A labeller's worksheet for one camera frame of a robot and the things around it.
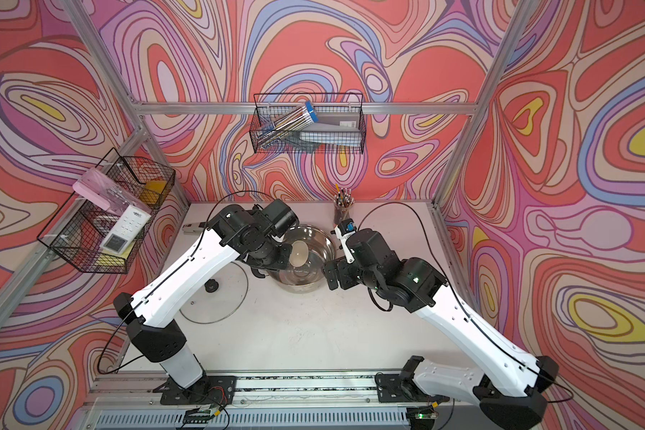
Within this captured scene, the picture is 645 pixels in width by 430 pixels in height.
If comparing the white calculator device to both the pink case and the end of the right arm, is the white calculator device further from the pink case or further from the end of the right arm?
the end of the right arm

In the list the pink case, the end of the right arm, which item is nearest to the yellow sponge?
the pink case

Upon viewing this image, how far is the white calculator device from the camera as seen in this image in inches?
27.2

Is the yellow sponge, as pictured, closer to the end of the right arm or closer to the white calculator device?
the white calculator device
